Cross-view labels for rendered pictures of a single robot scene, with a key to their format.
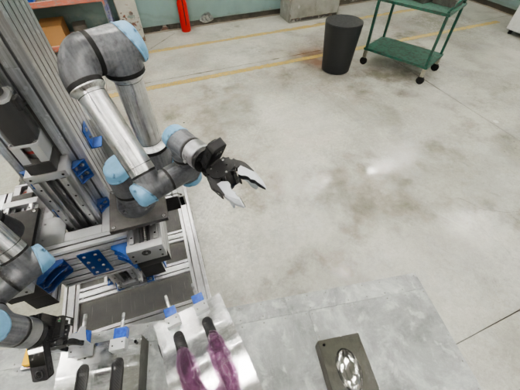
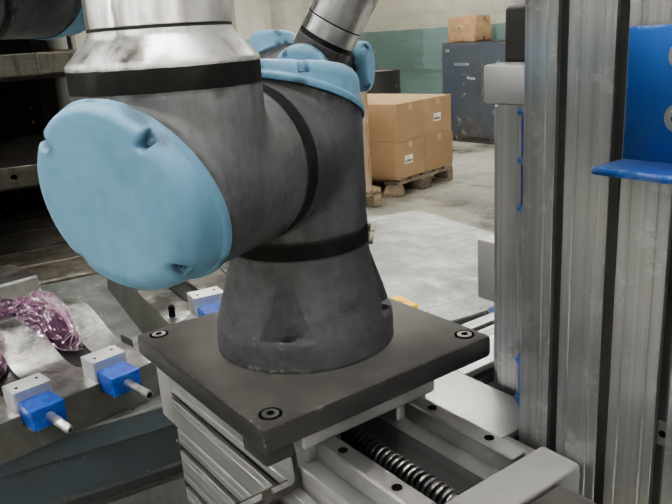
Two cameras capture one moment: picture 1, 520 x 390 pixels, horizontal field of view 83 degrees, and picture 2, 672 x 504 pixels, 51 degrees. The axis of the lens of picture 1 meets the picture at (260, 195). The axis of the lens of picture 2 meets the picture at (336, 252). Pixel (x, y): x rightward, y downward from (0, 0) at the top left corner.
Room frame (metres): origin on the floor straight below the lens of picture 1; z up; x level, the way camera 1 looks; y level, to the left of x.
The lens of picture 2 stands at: (1.32, 0.37, 1.28)
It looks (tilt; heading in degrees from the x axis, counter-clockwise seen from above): 17 degrees down; 163
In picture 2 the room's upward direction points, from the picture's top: 4 degrees counter-clockwise
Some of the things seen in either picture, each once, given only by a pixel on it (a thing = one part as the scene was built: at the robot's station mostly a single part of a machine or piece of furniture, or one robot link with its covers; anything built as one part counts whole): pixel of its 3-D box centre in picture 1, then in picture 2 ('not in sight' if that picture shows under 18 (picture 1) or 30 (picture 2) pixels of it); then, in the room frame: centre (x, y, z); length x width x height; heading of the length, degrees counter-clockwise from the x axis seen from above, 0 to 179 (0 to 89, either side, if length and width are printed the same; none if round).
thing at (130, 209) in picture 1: (133, 196); (302, 280); (0.77, 0.51, 1.09); 0.15 x 0.15 x 0.10
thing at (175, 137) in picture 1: (182, 142); not in sight; (0.67, 0.23, 1.43); 0.11 x 0.08 x 0.09; 44
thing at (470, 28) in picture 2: not in sight; (469, 28); (-6.24, 4.42, 1.26); 0.42 x 0.33 x 0.29; 22
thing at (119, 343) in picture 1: (121, 331); (217, 317); (0.31, 0.48, 0.89); 0.13 x 0.05 x 0.05; 11
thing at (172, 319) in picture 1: (170, 310); (123, 381); (0.40, 0.34, 0.86); 0.13 x 0.05 x 0.05; 28
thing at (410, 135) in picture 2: not in sight; (370, 141); (-4.61, 2.56, 0.37); 1.20 x 0.82 x 0.74; 30
